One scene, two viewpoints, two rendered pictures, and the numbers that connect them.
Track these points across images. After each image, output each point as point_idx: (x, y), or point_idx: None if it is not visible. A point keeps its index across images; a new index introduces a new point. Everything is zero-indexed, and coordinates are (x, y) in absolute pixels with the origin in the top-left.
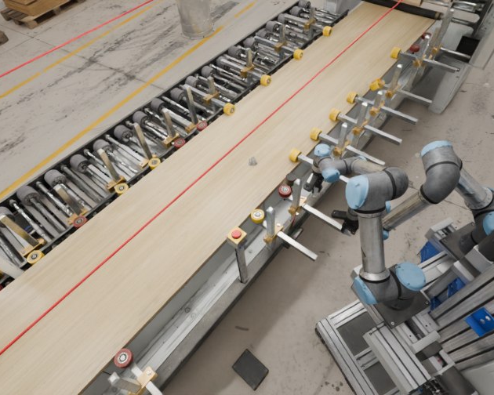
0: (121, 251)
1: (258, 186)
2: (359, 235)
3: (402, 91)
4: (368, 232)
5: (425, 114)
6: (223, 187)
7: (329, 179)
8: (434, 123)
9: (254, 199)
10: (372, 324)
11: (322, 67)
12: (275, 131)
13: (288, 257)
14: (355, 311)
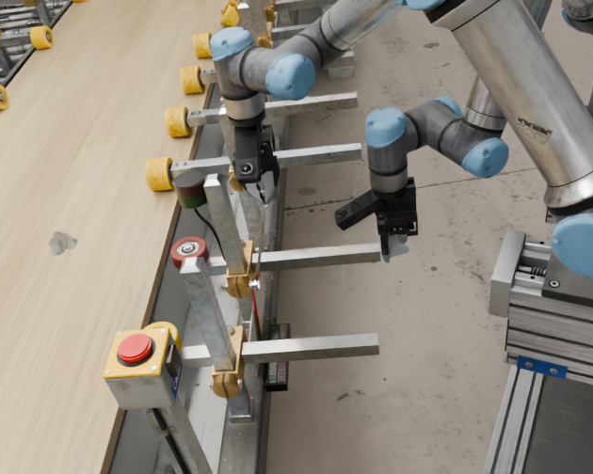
0: None
1: (114, 281)
2: (386, 318)
3: (287, 0)
4: (520, 47)
5: (331, 86)
6: (12, 339)
7: (296, 86)
8: (355, 91)
9: (123, 311)
10: (566, 451)
11: (108, 39)
12: (80, 165)
13: (283, 458)
14: (513, 450)
